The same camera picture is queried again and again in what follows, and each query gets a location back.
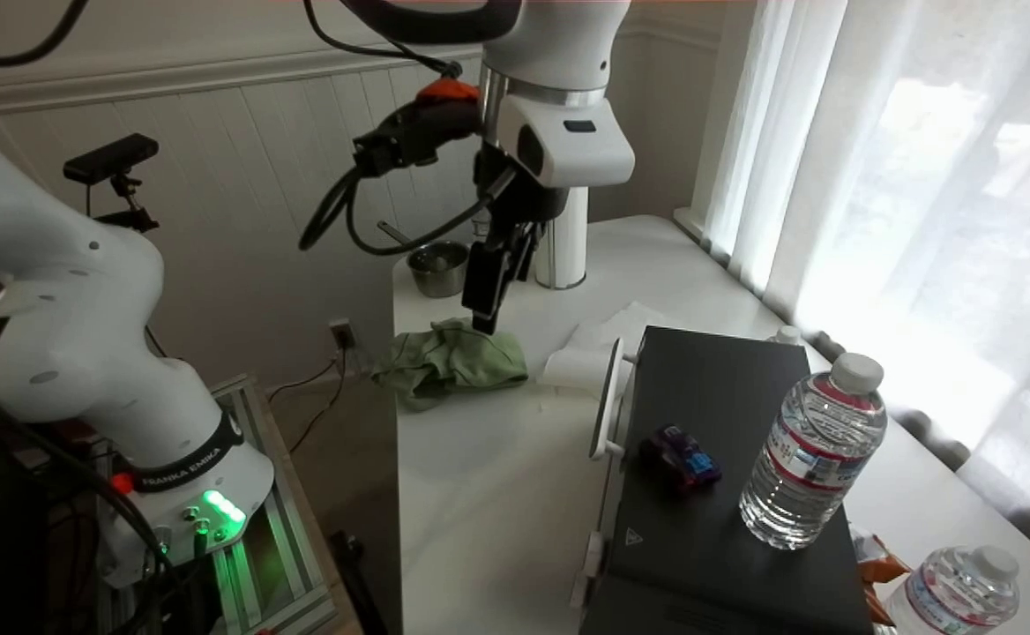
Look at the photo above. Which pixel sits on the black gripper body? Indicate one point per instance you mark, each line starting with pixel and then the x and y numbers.
pixel 524 202

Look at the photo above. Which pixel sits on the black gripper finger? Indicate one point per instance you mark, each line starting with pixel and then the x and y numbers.
pixel 524 253
pixel 487 287

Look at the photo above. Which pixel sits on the blue red toy car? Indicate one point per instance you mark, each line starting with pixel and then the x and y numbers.
pixel 683 460

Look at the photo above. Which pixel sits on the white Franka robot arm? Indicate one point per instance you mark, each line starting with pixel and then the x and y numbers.
pixel 69 328

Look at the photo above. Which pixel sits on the white paper towel roll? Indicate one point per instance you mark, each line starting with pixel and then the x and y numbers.
pixel 562 248

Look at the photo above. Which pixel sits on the metal saucepan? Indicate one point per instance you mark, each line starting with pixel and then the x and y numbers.
pixel 435 268

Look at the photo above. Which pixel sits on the green cloth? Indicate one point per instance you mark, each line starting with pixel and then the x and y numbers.
pixel 448 361

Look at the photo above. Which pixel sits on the black toaster oven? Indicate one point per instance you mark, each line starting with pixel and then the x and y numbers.
pixel 715 388

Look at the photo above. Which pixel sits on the clear plastic water bottle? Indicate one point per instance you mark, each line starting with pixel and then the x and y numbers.
pixel 808 453
pixel 961 588

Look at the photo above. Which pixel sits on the white sheer curtain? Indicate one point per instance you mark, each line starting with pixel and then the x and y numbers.
pixel 924 176

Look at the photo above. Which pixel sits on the orange snack bag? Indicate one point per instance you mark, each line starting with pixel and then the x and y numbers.
pixel 875 564

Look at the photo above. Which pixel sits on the black orange wrist camera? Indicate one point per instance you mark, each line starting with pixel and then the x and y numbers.
pixel 420 125

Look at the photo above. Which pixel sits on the white wall outlet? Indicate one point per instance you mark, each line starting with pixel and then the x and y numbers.
pixel 344 337

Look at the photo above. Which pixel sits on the wooden frame robot stand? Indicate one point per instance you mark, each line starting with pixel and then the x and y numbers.
pixel 292 551

